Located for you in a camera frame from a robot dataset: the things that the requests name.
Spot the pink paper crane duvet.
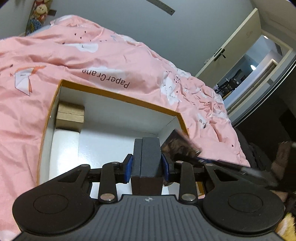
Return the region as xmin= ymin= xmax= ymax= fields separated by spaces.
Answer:
xmin=1 ymin=15 xmax=249 ymax=240

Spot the cream bedroom door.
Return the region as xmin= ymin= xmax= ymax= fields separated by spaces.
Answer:
xmin=196 ymin=8 xmax=262 ymax=87

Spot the grey wall mounted strip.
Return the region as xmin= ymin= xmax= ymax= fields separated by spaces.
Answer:
xmin=147 ymin=0 xmax=175 ymax=16

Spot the small gold cardboard box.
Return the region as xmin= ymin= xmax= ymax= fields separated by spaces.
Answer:
xmin=55 ymin=101 xmax=85 ymax=133

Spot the white rectangular box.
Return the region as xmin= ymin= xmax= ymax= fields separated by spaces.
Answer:
xmin=49 ymin=128 xmax=80 ymax=180

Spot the orange cardboard storage box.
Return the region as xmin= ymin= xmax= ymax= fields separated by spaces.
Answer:
xmin=38 ymin=80 xmax=188 ymax=184

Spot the dark grey rectangular box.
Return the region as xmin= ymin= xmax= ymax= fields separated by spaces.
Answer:
xmin=130 ymin=137 xmax=163 ymax=196

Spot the black door handle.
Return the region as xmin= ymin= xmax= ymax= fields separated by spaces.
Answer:
xmin=214 ymin=48 xmax=226 ymax=61

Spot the dark printed card packet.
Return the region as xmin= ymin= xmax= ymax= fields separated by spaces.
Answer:
xmin=161 ymin=128 xmax=203 ymax=187

